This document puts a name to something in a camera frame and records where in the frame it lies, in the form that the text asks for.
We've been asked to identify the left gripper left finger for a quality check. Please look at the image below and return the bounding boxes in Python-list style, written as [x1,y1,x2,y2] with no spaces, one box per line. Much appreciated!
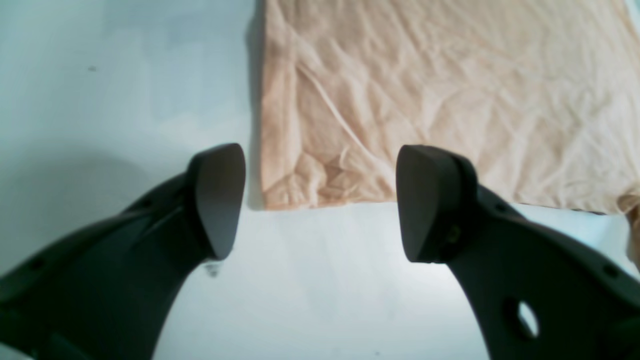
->
[0,143,246,360]

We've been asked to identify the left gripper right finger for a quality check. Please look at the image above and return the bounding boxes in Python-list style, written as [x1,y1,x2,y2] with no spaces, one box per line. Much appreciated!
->
[396,145,640,360]

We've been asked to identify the peach pink T-shirt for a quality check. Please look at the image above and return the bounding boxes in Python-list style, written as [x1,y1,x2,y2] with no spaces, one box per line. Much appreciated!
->
[260,0,640,265]

